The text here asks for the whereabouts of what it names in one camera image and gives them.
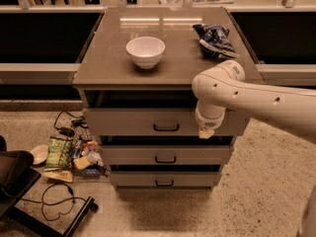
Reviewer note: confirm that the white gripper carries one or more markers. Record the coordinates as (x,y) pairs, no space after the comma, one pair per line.
(207,122)

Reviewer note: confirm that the grey top drawer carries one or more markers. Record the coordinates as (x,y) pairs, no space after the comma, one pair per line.
(132,122)

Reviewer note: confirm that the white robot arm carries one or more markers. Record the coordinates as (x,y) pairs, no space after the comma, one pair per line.
(274,168)

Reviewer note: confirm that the grey drawer cabinet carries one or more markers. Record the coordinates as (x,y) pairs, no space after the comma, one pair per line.
(108,79)

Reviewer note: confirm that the grey middle drawer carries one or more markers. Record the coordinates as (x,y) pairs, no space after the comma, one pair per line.
(165,155)

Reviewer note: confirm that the blue chip bag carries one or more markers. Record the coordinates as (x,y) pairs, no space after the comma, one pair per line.
(213,41)

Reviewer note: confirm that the white bowl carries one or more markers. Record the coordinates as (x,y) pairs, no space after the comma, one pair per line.
(145,52)

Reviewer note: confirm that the yellow sponge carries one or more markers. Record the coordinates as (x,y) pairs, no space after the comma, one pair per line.
(82,163)

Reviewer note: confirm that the blue soda can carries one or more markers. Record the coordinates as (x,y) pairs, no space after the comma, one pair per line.
(77,149)

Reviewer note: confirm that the black power adapter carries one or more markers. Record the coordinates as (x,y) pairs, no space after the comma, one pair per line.
(67,131)

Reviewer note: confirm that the green chip bag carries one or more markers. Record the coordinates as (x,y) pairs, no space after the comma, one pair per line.
(58,154)

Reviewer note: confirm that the yellow snack bag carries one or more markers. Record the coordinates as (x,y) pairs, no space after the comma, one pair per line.
(59,175)

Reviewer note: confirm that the white plate on floor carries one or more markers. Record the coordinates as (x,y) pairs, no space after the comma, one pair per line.
(40,153)

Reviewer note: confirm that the black chair base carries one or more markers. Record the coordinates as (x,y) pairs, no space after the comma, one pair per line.
(16,177)

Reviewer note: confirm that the black wire floor basket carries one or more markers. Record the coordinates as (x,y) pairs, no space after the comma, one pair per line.
(89,148)

